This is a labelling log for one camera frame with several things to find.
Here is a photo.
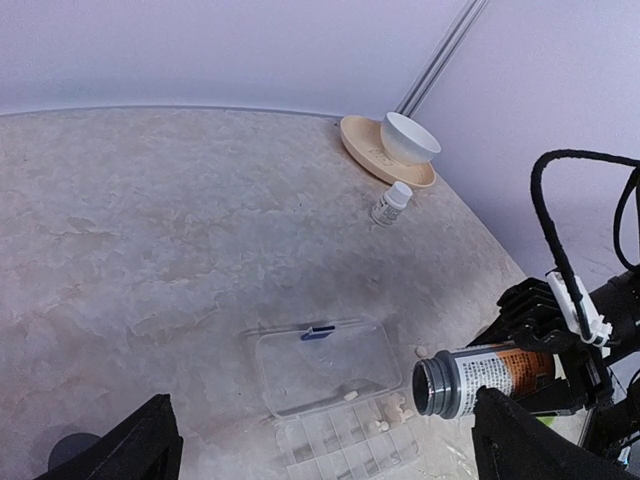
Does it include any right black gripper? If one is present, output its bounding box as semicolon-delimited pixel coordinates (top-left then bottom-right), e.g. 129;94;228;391
468;319;639;460

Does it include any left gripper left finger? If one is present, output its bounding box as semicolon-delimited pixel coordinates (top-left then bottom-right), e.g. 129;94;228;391
40;394;182;479

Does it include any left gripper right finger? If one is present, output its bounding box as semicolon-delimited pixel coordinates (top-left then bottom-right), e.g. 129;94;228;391
472;387;630;479

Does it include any orange pill bottle grey cap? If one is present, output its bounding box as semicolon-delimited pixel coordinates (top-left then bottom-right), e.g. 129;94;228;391
412;344;556;419

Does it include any clear plastic pill organizer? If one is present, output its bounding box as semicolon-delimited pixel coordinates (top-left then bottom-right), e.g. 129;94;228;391
251;319;420;479

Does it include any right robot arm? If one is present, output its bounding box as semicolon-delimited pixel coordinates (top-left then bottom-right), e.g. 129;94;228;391
471;272;639;462

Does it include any pile of beige pills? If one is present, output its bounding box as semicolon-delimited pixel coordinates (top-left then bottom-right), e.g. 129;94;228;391
368;392;414;433

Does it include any green plate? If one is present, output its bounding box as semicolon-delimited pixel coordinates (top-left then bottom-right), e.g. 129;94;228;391
537;416;561;429

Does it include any small white pill bottle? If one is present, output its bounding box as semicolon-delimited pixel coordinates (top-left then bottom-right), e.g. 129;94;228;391
370;181;413;226

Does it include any white bowl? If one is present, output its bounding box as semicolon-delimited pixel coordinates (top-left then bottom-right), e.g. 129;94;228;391
380;112;442;165

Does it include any round wooden plate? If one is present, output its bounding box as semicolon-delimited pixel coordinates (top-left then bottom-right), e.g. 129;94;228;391
339;115;437;190

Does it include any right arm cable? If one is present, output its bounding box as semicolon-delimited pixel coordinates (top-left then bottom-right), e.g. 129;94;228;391
529;148;640;341

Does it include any right aluminium frame post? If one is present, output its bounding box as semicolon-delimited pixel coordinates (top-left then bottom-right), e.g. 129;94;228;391
395;0;490;118

